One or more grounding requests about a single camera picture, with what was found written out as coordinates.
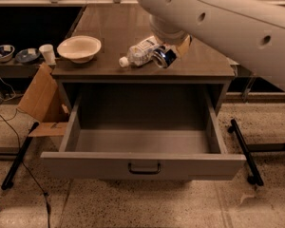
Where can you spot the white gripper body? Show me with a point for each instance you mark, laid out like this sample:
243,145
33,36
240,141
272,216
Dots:
171,37

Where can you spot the blue pepsi can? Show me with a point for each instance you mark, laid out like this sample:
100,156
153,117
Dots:
163,56

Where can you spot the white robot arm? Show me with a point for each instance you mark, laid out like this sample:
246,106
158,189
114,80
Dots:
249,32

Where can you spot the grey cabinet with counter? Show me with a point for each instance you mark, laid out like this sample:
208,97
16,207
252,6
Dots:
120,26

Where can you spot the white bowl on counter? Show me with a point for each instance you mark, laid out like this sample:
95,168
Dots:
79,49

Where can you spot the open grey top drawer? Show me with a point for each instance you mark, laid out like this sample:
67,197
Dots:
113,125

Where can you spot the clear plastic water bottle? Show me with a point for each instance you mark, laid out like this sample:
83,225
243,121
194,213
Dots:
140,53

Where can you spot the white paper cup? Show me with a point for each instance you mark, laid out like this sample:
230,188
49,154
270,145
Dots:
48,54

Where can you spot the brown cardboard box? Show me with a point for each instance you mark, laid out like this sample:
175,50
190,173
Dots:
43,102

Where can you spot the blue bowl on shelf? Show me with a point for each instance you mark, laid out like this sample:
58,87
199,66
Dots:
28,56

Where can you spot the black right table leg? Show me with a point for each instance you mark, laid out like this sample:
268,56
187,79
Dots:
254,177

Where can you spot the black table leg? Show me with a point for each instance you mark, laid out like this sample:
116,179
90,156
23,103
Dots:
7,182
254,177

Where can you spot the blue white bowl far left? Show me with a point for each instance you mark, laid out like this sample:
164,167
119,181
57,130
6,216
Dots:
6,53

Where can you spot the black left table leg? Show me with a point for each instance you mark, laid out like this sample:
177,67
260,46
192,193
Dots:
7,182

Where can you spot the black drawer handle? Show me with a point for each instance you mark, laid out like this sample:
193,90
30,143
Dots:
144,170

